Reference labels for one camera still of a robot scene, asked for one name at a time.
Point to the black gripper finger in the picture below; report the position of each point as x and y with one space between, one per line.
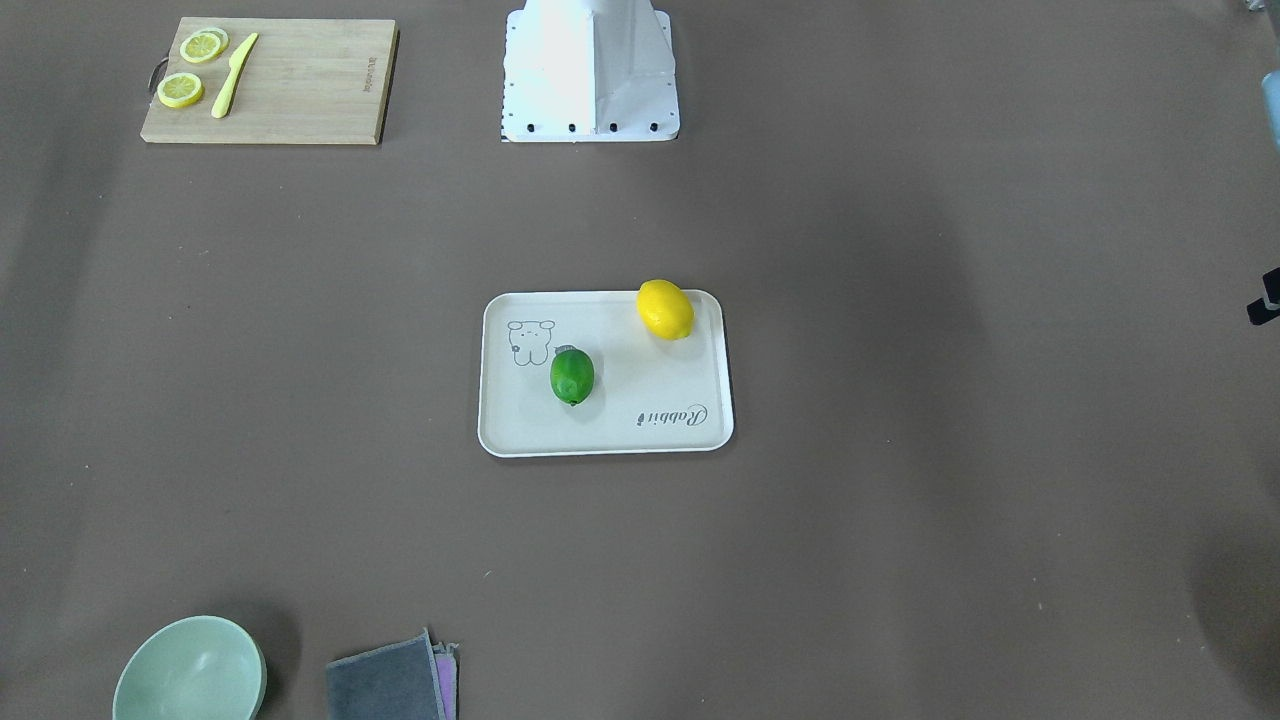
1266 307

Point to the yellow lemon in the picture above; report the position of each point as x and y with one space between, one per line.
665 310

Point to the green lime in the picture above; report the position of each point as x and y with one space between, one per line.
571 375

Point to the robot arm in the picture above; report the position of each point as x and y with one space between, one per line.
1270 88

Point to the white rabbit tray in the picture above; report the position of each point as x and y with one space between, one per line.
650 395

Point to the grey folded cloth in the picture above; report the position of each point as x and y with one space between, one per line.
413 679

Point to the yellow plastic knife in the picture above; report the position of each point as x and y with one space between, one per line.
223 101

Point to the lemon slice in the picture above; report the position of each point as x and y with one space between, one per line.
203 45
179 90

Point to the green bowl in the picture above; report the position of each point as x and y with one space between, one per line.
204 667

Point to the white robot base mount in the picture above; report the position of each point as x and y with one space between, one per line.
589 72

